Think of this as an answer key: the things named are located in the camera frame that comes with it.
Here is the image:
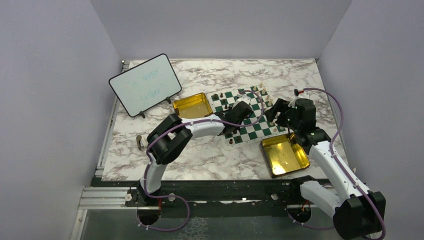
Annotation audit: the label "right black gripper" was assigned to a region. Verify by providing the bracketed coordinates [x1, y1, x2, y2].
[264, 97, 301, 132]

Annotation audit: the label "tin with dark pieces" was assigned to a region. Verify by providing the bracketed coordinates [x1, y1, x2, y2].
[172, 92, 213, 119]

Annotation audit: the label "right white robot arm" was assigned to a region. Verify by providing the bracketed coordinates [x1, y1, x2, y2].
[264, 98, 386, 240]

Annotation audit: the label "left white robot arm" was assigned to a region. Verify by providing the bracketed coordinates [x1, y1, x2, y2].
[137, 101, 253, 206]

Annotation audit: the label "green white chess board mat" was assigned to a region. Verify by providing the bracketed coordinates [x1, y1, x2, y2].
[206, 83, 288, 151]

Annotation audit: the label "white chess pieces group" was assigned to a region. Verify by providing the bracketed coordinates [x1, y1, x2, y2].
[248, 83, 287, 137]

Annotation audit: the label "empty gold tin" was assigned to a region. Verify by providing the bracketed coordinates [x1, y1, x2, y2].
[259, 133, 310, 179]

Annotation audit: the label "small whiteboard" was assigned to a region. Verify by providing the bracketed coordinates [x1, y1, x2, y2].
[108, 53, 182, 118]

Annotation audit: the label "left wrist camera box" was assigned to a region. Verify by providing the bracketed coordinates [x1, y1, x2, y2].
[234, 95, 252, 105]

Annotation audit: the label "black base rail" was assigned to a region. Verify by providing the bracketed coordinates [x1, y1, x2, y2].
[124, 179, 310, 218]

